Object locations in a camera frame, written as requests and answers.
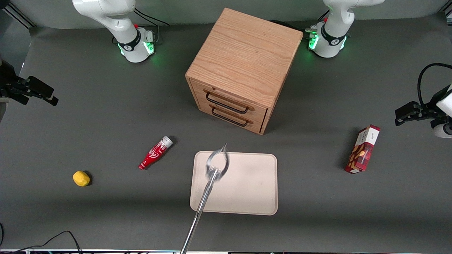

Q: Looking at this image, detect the red plaid shortbread box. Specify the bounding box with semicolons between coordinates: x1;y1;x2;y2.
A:
344;125;381;174

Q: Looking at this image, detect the metal rod with loop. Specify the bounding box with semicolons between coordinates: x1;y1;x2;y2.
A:
180;142;231;254

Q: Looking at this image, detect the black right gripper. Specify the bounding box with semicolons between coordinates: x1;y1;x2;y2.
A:
0;61;59;106

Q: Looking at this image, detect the black arm base cable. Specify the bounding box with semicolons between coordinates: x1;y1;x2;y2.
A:
133;8;170;27
270;20;312;33

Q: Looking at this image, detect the red cola bottle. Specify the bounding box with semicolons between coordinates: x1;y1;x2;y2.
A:
138;136;173;170

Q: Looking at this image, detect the black floor cable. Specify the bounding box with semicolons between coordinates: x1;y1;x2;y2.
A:
7;231;84;254

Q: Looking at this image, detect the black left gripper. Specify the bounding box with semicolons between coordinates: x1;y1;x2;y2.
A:
395;99;442;126

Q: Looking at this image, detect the yellow lemon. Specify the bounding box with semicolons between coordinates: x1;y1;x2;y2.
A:
73;171;91;187

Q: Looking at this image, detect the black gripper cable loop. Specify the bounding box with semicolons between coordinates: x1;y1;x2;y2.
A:
417;63;452;107

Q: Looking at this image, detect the oak wooden drawer cabinet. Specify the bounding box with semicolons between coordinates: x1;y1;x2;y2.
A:
185;8;303;135

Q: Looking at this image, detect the wooden drawer front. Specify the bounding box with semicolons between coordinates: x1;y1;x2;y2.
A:
197;100;266;135
190;80;268;123

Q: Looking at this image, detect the beige plastic tray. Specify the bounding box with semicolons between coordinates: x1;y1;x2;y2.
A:
190;151;278;216

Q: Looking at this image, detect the aluminium frame profile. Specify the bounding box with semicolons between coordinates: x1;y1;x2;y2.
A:
2;0;36;29

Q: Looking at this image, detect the black wire drawer handle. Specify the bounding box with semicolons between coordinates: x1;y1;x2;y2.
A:
209;105;254;127
204;89;255;114

